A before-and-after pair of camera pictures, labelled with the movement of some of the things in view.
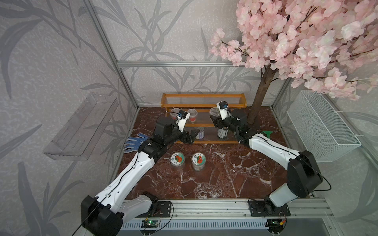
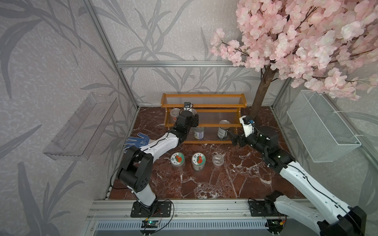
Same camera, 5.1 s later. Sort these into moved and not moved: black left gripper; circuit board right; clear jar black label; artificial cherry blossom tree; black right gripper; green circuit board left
Moved: black right gripper; black left gripper
Not moved: circuit board right; green circuit board left; clear jar black label; artificial cherry blossom tree
